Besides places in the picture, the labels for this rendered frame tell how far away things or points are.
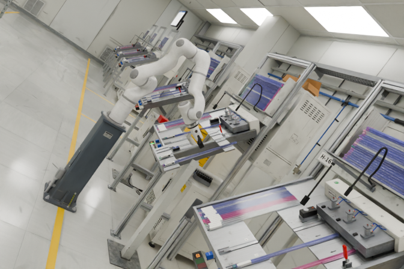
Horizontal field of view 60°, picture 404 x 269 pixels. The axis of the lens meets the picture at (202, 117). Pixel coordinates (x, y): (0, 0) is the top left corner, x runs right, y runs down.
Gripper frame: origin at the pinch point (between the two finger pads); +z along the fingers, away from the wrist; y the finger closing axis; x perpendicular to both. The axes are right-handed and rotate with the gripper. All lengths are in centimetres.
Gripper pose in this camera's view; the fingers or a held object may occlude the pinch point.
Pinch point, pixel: (200, 144)
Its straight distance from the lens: 233.1
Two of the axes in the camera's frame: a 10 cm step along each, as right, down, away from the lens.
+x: -8.9, 4.3, -1.6
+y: -3.1, -3.1, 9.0
